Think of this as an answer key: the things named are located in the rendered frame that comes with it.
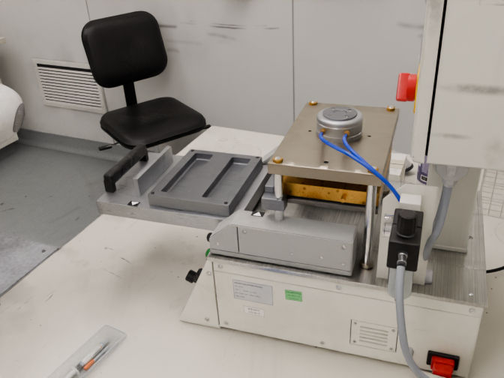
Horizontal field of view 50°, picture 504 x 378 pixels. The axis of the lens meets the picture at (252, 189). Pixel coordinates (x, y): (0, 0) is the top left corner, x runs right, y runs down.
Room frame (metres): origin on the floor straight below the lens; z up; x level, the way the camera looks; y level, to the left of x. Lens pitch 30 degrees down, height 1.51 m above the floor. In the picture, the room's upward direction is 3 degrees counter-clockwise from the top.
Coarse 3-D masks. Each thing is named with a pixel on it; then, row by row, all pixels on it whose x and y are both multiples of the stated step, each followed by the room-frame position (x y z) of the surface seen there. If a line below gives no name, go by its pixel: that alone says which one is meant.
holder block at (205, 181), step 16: (192, 160) 1.03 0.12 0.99; (208, 160) 1.00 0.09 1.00; (224, 160) 1.00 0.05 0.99; (240, 160) 1.01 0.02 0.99; (256, 160) 0.99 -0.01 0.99; (176, 176) 0.96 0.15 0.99; (192, 176) 0.97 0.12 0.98; (208, 176) 0.94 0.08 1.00; (224, 176) 0.96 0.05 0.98; (240, 176) 0.93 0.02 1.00; (160, 192) 0.88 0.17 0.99; (176, 192) 0.91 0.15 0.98; (192, 192) 0.88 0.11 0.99; (208, 192) 0.89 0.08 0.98; (224, 192) 0.90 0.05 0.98; (240, 192) 0.88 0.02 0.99; (176, 208) 0.86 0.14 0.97; (192, 208) 0.85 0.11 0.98; (208, 208) 0.84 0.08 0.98; (224, 208) 0.83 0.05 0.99
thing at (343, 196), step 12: (288, 180) 0.79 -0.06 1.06; (300, 180) 0.79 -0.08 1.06; (312, 180) 0.78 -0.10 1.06; (324, 180) 0.78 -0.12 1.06; (288, 192) 0.78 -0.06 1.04; (300, 192) 0.77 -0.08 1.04; (312, 192) 0.77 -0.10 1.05; (324, 192) 0.76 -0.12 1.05; (336, 192) 0.75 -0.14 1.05; (348, 192) 0.75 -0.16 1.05; (360, 192) 0.74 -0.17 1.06; (312, 204) 0.77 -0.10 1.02; (324, 204) 0.76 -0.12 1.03; (336, 204) 0.75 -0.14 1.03; (348, 204) 0.75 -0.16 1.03; (360, 204) 0.74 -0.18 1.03
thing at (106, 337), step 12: (96, 336) 0.74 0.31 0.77; (108, 336) 0.74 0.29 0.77; (120, 336) 0.74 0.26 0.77; (84, 348) 0.71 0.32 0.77; (96, 348) 0.71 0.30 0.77; (108, 348) 0.71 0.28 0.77; (72, 360) 0.69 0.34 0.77; (84, 360) 0.69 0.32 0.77; (96, 360) 0.68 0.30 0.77; (60, 372) 0.66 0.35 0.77; (72, 372) 0.66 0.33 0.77; (84, 372) 0.66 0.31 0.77
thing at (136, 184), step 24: (144, 168) 0.96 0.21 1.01; (168, 168) 1.03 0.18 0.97; (264, 168) 1.00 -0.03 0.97; (120, 192) 0.94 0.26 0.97; (144, 192) 0.93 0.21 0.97; (120, 216) 0.89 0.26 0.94; (144, 216) 0.87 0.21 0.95; (168, 216) 0.86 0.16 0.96; (192, 216) 0.84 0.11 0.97; (216, 216) 0.83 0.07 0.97
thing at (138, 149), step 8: (136, 152) 1.04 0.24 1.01; (144, 152) 1.06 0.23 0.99; (120, 160) 1.00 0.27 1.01; (128, 160) 1.00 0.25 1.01; (136, 160) 1.03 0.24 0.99; (144, 160) 1.07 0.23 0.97; (112, 168) 0.97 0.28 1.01; (120, 168) 0.97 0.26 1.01; (128, 168) 1.00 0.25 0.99; (104, 176) 0.94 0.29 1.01; (112, 176) 0.94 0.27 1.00; (120, 176) 0.96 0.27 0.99; (104, 184) 0.94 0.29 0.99; (112, 184) 0.94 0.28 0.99; (112, 192) 0.94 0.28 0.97
